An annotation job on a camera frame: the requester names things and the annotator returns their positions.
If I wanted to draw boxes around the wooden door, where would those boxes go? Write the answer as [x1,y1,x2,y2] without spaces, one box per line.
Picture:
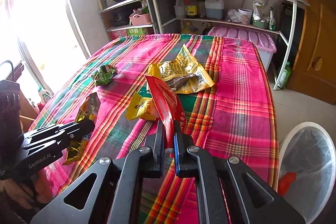
[287,0,335,105]

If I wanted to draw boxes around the white power strip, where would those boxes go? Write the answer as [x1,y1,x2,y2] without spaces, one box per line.
[97,0,108,10]

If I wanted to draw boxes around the green bottle on floor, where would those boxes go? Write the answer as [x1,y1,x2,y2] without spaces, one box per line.
[278,61,291,89]

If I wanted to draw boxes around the pink plaid tablecloth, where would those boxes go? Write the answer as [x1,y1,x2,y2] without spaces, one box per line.
[32,34,278,223]

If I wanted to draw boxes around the white metal shelf rack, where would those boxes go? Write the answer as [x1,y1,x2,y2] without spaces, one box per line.
[100,0,303,88]

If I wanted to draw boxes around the white trash bin with liner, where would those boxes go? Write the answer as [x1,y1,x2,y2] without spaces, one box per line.
[278,122,335,223]

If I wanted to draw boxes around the pink lid storage box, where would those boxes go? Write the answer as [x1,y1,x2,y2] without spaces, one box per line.
[207,26,277,73]

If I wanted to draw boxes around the small yellow packet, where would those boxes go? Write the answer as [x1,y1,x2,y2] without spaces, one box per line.
[125,92,159,121]

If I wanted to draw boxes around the white plastic tub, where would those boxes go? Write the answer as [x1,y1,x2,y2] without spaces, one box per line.
[238,9,253,24]

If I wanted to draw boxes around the small green wrapper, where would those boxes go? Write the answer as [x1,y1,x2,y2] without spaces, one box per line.
[91,64,117,86]

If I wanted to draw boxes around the pink plastic basket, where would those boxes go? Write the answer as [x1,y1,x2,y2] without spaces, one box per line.
[129,13,151,26]

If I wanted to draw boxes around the person's left hand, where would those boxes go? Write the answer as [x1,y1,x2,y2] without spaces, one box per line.
[1,169,53,210]

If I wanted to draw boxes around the red snack packet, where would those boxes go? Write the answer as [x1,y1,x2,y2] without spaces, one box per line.
[145,75,187,148]

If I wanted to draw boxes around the white oil jug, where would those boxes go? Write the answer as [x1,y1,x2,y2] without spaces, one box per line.
[205,0,226,20]

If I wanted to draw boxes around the yellow orange snack wrapper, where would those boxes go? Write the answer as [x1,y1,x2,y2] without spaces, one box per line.
[63,92,101,165]

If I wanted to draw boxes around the yellow label vinegar bottle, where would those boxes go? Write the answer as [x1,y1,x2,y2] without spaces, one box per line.
[185,0,198,18]

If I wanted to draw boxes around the large yellow snack bag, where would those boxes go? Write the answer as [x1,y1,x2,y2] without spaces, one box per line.
[147,44,215,94]

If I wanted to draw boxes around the red plastic bag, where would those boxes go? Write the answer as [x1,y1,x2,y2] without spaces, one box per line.
[278,172,296,196]

